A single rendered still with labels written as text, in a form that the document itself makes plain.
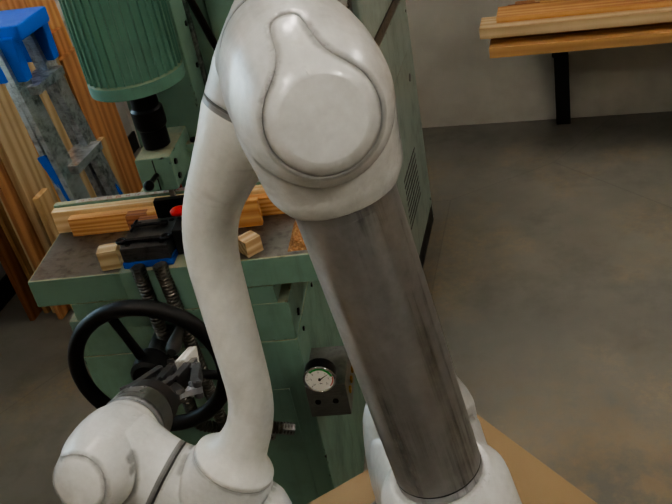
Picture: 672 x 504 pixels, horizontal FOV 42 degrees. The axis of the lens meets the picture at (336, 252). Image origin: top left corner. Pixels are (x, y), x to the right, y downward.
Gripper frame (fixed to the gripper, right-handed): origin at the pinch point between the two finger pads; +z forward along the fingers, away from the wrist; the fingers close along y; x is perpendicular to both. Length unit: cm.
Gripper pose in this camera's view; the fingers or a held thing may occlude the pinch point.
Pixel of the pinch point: (187, 362)
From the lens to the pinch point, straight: 144.3
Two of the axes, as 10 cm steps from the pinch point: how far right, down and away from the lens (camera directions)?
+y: -9.8, 1.0, 1.6
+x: 1.3, 9.7, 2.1
